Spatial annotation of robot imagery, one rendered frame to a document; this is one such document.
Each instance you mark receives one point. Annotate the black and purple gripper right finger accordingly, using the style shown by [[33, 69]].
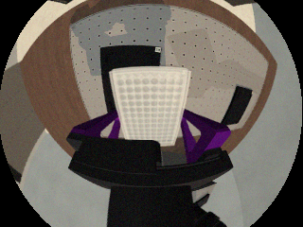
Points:
[[213, 135]]

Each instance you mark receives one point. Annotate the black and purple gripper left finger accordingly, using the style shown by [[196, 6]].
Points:
[[95, 126]]

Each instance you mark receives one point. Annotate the white well plate lid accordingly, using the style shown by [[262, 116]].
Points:
[[150, 102]]

